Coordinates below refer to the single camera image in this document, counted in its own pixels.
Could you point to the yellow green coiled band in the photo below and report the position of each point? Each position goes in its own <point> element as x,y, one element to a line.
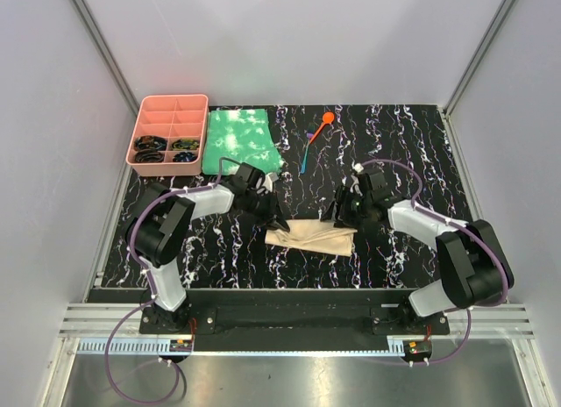
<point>185,144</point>

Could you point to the dark coiled band top-left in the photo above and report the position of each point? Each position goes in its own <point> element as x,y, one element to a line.
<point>150,143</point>

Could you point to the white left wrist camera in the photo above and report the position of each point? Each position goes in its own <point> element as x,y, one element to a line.
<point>267,183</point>

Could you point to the teal plastic utensil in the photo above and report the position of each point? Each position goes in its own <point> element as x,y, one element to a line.
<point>305,156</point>

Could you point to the beige cloth napkin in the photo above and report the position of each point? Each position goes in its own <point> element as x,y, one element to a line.
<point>313,235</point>

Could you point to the blue coiled band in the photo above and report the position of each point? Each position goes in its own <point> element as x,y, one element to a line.
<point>185,157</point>

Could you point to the green white tie-dye cloth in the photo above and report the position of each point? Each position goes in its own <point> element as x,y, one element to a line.
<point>243,136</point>

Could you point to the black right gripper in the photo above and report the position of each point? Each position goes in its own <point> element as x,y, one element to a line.
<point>342,196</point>

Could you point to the orange plastic spoon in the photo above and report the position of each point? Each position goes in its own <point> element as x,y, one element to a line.
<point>327,119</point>

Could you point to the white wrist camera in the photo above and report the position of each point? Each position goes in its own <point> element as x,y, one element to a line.
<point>358,179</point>
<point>267,183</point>

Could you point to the dark coiled band bottom-left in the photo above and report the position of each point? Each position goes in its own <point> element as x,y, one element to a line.
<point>148,156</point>

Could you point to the pink compartment tray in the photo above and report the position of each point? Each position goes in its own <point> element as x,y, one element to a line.
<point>171,117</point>

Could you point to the aluminium front frame rail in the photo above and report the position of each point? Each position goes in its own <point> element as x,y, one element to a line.
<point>116,329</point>

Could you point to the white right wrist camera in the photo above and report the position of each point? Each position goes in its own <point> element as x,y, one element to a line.
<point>358,179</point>

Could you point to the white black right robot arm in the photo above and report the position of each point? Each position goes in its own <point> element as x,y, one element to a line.
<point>473,269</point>

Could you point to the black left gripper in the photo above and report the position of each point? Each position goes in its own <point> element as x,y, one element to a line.
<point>273,209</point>

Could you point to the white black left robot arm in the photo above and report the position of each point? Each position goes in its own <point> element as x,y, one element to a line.
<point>156,231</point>

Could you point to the black marble pattern mat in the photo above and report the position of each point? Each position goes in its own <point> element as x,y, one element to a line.
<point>415,152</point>

